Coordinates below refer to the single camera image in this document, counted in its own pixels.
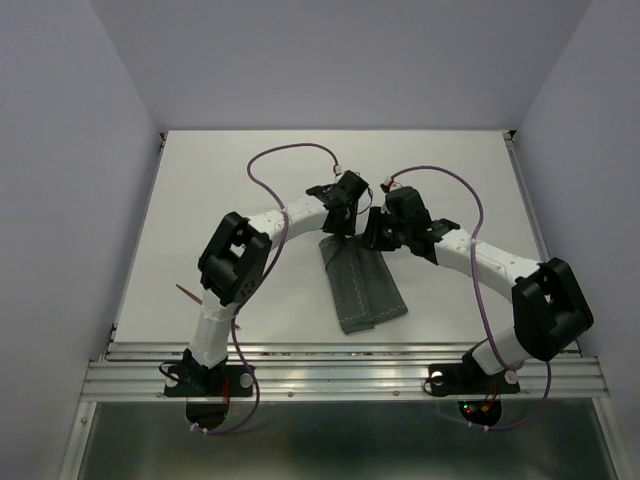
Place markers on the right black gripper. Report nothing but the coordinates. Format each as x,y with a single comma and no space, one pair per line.
372,237

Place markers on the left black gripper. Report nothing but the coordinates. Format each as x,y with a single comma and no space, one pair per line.
347,229

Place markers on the grey cloth napkin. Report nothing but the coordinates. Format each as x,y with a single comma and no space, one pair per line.
364,291

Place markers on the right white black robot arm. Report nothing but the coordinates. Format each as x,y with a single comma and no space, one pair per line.
500,271

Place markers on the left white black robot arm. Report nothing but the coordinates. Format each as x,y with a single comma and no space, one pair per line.
233,265

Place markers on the copper fork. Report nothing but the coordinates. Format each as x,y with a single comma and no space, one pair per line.
189,294

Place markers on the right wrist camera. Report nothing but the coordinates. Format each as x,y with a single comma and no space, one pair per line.
390,185

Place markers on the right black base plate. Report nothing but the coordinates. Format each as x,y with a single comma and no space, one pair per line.
466,378

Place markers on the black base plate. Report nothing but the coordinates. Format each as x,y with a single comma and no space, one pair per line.
229,382
466,378

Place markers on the aluminium right side rail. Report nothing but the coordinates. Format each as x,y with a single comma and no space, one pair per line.
530,225

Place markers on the aluminium rail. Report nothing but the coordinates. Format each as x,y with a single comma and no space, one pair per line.
128,371
530,225

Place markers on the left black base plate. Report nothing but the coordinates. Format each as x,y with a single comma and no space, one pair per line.
229,382

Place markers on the aluminium front rail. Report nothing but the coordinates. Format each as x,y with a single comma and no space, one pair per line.
128,371

